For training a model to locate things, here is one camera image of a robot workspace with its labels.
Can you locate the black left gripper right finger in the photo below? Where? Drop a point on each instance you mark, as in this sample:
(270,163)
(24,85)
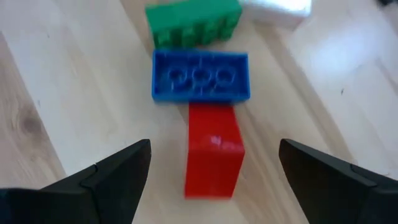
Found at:
(342,199)

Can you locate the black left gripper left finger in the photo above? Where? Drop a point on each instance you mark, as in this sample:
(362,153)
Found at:
(77,199)

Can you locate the small red toy brick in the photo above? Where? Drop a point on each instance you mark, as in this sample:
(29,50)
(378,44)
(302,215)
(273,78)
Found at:
(214,155)

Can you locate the blue toy brick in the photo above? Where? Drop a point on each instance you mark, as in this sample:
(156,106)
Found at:
(202,76)

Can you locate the short green toy brick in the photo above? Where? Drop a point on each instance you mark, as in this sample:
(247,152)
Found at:
(192,21)

